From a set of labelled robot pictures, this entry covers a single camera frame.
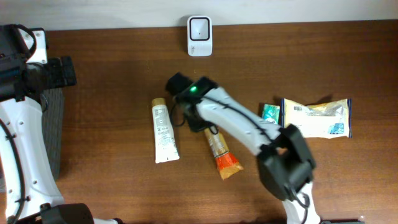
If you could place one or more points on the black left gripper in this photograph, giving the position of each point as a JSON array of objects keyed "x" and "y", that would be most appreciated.
[{"x": 61, "y": 79}]

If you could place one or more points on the beige white tube packet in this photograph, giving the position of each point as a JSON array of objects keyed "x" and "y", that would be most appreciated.
[{"x": 165, "y": 146}]

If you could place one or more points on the orange pasta packet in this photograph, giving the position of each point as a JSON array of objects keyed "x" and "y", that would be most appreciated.
[{"x": 226, "y": 163}]

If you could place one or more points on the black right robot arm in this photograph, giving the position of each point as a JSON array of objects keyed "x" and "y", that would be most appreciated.
[{"x": 284, "y": 161}]

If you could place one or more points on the white barcode scanner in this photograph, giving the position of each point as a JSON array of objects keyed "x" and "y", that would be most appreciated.
[{"x": 199, "y": 36}]

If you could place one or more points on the teal tissue pack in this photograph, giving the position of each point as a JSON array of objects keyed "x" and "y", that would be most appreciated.
[{"x": 271, "y": 113}]

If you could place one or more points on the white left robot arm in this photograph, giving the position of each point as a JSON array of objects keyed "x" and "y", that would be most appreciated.
[{"x": 26, "y": 72}]

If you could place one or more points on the grey plastic mesh basket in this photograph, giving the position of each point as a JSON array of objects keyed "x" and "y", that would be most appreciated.
[{"x": 52, "y": 102}]

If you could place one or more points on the yellow noodle packet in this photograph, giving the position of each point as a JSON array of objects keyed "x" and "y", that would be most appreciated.
[{"x": 326, "y": 120}]

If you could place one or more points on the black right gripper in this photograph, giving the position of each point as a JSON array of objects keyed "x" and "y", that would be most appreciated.
[{"x": 194, "y": 124}]

